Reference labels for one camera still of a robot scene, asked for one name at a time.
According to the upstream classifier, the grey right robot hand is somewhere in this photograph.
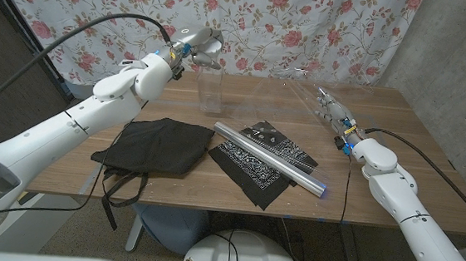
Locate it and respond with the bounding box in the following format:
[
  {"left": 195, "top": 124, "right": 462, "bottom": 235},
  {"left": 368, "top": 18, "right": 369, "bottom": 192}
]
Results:
[{"left": 311, "top": 86, "right": 370, "bottom": 146}]

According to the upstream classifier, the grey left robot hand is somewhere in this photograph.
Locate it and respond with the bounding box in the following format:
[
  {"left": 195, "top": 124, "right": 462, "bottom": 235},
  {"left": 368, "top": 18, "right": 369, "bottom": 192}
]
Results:
[{"left": 154, "top": 23, "right": 227, "bottom": 71}]

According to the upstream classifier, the transparent cling film sheet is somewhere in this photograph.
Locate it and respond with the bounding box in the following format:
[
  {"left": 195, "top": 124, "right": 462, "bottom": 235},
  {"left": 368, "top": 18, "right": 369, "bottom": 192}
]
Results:
[{"left": 223, "top": 61, "right": 375, "bottom": 159}]

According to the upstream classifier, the clear carafe with white lid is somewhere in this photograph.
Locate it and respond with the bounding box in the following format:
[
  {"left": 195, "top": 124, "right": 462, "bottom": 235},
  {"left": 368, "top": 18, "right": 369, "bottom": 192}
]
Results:
[{"left": 194, "top": 59, "right": 227, "bottom": 117}]

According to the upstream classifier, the silver cling film roll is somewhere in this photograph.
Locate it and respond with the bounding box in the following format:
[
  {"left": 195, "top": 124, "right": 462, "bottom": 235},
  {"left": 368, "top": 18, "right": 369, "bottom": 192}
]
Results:
[{"left": 208, "top": 121, "right": 331, "bottom": 199}]

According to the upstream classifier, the black paisley bandana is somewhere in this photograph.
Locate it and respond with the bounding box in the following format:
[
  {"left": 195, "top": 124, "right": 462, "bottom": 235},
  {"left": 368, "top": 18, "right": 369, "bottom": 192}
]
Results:
[{"left": 203, "top": 116, "right": 322, "bottom": 215}]

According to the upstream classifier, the black apron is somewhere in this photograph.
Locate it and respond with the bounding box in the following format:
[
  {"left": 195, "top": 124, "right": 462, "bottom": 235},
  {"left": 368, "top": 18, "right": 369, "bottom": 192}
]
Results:
[{"left": 85, "top": 111, "right": 217, "bottom": 239}]

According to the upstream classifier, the white power strip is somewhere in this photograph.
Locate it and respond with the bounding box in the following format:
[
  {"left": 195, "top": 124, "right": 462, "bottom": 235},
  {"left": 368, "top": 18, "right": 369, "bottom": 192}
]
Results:
[{"left": 119, "top": 57, "right": 148, "bottom": 71}]

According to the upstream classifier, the floral rose backdrop cloth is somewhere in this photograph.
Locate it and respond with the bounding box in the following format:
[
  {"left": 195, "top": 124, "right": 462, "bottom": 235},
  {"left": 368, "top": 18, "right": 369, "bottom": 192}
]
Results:
[{"left": 0, "top": 0, "right": 426, "bottom": 112}]

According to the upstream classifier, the grey table leg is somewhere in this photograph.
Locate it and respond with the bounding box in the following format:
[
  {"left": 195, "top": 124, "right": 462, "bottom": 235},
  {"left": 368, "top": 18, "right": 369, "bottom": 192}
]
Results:
[{"left": 335, "top": 222, "right": 365, "bottom": 261}]

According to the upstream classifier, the white robot torso base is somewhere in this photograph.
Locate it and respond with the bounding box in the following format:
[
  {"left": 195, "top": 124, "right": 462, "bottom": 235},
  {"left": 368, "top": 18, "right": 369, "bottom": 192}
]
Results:
[{"left": 180, "top": 225, "right": 304, "bottom": 261}]

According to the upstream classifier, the blue-grey chair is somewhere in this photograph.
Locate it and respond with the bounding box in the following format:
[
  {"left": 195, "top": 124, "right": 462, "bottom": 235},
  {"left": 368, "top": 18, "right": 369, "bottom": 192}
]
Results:
[{"left": 125, "top": 202, "right": 211, "bottom": 258}]

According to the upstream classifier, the yellow and black foot pedal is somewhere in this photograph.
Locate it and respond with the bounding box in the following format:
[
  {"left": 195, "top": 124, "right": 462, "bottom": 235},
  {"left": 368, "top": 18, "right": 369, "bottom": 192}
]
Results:
[{"left": 17, "top": 190, "right": 40, "bottom": 208}]

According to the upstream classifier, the white floor board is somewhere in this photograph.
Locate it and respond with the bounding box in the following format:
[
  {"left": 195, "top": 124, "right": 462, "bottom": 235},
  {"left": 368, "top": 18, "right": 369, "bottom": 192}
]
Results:
[{"left": 0, "top": 189, "right": 83, "bottom": 259}]

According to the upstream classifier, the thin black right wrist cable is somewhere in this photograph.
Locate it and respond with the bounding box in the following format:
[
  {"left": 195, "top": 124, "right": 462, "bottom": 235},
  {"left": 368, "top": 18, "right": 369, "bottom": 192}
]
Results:
[{"left": 340, "top": 154, "right": 354, "bottom": 224}]

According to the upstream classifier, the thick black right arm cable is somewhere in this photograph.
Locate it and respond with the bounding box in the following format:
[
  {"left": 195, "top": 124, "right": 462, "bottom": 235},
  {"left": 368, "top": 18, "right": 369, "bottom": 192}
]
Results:
[{"left": 357, "top": 126, "right": 466, "bottom": 229}]

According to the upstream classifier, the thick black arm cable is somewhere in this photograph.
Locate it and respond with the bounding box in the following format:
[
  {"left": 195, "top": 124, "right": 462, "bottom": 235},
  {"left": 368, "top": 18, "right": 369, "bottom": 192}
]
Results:
[
  {"left": 0, "top": 2, "right": 174, "bottom": 137},
  {"left": 357, "top": 126, "right": 466, "bottom": 229}
]

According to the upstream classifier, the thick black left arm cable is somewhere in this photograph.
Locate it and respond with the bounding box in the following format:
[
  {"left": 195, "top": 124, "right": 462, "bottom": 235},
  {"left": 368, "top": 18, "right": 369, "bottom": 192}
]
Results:
[{"left": 0, "top": 2, "right": 174, "bottom": 137}]

